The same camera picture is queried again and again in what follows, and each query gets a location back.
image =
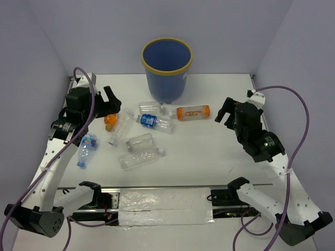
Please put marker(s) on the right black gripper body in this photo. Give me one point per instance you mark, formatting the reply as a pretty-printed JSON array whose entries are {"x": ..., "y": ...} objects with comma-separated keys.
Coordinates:
[{"x": 241, "y": 134}]

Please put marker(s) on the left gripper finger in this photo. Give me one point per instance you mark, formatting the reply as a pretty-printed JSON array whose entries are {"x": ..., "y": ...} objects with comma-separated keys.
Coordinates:
[
  {"x": 110, "y": 95},
  {"x": 108, "y": 108}
]

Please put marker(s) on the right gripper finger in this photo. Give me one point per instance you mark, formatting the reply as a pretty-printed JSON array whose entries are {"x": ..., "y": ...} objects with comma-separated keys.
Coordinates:
[
  {"x": 222, "y": 111},
  {"x": 229, "y": 104}
]

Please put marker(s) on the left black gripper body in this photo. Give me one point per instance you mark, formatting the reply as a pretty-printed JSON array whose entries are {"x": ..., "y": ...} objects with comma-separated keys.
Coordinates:
[{"x": 99, "y": 102}]

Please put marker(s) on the small orange juice bottle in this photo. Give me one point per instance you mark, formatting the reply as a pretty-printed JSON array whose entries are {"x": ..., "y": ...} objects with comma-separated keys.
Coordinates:
[{"x": 110, "y": 121}]

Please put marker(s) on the orange label long bottle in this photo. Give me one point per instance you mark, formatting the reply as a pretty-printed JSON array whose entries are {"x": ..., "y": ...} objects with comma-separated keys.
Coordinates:
[{"x": 190, "y": 113}]

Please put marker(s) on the colourful label bottle blue cap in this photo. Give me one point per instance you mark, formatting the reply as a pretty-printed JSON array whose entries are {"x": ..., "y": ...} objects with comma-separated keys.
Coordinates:
[{"x": 88, "y": 146}]

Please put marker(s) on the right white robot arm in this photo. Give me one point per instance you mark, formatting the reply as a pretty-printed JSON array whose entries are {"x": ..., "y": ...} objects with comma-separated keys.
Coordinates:
[{"x": 295, "y": 216}]

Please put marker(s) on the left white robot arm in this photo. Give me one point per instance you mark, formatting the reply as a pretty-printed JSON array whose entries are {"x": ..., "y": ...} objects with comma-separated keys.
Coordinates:
[{"x": 38, "y": 211}]

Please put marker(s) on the clear bottle near bin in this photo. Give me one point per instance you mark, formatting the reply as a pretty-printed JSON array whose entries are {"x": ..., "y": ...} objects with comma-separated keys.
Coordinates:
[{"x": 151, "y": 107}]

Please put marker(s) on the blue bin with yellow rim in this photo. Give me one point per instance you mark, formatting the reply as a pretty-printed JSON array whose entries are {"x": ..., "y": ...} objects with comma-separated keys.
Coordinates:
[{"x": 166, "y": 62}]

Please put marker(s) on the clear ribbed bottle blue cap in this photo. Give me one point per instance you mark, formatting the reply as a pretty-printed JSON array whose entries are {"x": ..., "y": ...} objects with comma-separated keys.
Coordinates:
[{"x": 122, "y": 126}]

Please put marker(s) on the short clear wide bottle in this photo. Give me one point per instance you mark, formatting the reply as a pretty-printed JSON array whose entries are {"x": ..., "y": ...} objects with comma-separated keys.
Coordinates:
[{"x": 140, "y": 143}]

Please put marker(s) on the blue label clear bottle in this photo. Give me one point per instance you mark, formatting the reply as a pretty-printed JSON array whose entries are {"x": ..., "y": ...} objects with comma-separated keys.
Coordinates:
[{"x": 155, "y": 123}]

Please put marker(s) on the clear crushed bottle white cap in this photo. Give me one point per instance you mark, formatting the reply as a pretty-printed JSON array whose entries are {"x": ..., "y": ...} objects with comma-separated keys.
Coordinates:
[{"x": 141, "y": 158}]

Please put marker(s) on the silver foil sheet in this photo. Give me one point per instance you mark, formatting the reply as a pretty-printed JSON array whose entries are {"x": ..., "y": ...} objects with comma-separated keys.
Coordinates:
[{"x": 170, "y": 206}]

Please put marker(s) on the black metal base rail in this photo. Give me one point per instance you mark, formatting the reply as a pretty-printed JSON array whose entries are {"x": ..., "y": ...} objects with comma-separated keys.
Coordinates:
[{"x": 105, "y": 211}]

